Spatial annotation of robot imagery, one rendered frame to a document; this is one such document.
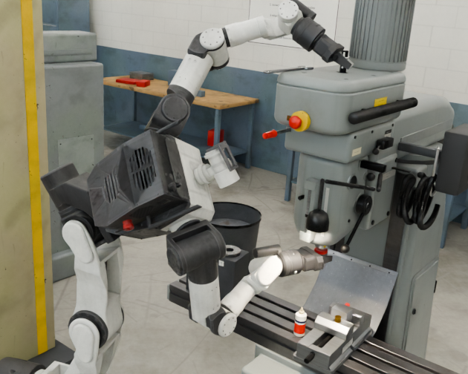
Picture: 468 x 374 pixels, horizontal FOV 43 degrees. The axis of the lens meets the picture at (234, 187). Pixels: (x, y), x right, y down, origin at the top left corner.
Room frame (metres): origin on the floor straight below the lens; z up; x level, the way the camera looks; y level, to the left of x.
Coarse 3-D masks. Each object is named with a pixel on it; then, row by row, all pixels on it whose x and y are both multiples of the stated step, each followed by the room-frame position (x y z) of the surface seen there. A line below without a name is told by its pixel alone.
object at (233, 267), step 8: (232, 248) 2.15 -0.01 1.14; (232, 256) 2.09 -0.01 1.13; (240, 256) 2.11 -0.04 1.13; (248, 256) 2.15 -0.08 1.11; (224, 264) 2.07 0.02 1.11; (232, 264) 2.06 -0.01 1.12; (240, 264) 2.09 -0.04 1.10; (224, 272) 2.07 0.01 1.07; (232, 272) 2.06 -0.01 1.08; (240, 272) 2.10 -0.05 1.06; (224, 280) 2.07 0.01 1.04; (232, 280) 2.06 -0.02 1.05; (240, 280) 2.10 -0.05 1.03; (224, 288) 2.07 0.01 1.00; (232, 288) 2.06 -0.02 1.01; (224, 296) 2.07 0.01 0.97
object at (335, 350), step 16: (352, 320) 1.85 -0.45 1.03; (368, 320) 1.91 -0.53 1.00; (320, 336) 1.76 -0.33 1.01; (352, 336) 1.80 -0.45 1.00; (304, 352) 1.70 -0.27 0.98; (320, 352) 1.67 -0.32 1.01; (336, 352) 1.69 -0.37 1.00; (352, 352) 1.77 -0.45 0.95; (320, 368) 1.66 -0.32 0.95; (336, 368) 1.67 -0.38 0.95
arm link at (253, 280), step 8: (264, 264) 1.74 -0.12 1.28; (272, 264) 1.75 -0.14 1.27; (280, 264) 1.77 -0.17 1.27; (256, 272) 1.72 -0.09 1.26; (264, 272) 1.73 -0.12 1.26; (272, 272) 1.74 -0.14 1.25; (248, 280) 1.71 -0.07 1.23; (256, 280) 1.71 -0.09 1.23; (264, 280) 1.71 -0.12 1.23; (272, 280) 1.72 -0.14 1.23; (256, 288) 1.71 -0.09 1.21; (264, 288) 1.71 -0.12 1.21
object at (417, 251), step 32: (416, 160) 2.20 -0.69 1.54; (384, 224) 2.17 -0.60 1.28; (416, 224) 2.14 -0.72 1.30; (352, 256) 2.24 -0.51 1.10; (384, 256) 2.15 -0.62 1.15; (416, 256) 2.16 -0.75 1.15; (416, 288) 2.17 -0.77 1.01; (384, 320) 2.13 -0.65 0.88; (416, 320) 2.22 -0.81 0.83; (416, 352) 2.27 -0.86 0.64
